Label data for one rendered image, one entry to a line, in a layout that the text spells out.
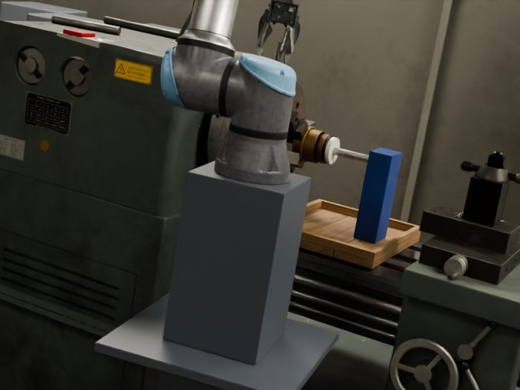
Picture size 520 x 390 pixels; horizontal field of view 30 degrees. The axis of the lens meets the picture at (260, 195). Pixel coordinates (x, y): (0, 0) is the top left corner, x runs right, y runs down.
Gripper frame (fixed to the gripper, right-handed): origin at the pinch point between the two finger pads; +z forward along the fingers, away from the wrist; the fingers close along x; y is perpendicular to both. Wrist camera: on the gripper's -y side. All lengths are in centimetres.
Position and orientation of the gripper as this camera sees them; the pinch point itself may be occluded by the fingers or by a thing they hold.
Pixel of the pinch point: (272, 56)
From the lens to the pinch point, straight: 249.7
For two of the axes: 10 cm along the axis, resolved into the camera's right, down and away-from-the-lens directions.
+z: -2.1, 9.7, 1.4
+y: 0.1, 1.4, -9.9
